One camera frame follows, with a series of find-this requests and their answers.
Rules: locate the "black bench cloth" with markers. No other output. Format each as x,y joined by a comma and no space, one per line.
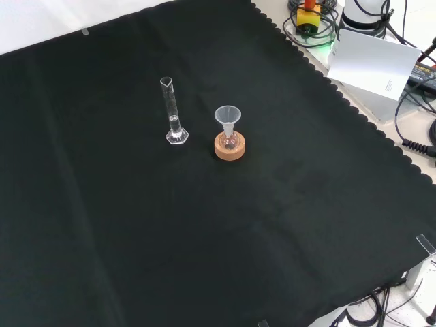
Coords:
136,221

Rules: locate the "round-bottom glass flask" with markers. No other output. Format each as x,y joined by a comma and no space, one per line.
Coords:
229,142

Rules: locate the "clear plastic funnel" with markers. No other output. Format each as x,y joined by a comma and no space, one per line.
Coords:
227,116

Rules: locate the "yellow stop button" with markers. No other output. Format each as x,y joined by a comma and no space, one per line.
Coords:
308,18

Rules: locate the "black power adapter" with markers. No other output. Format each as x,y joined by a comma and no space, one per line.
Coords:
424,73

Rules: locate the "aluminium bench leg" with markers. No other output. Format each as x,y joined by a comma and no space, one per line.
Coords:
419,272

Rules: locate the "pale board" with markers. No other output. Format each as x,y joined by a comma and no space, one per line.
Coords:
371,61

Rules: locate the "clear graduated cylinder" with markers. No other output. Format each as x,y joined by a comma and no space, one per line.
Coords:
169,98

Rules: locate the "clear tape strip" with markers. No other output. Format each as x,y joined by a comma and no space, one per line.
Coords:
263,323
425,243
85,32

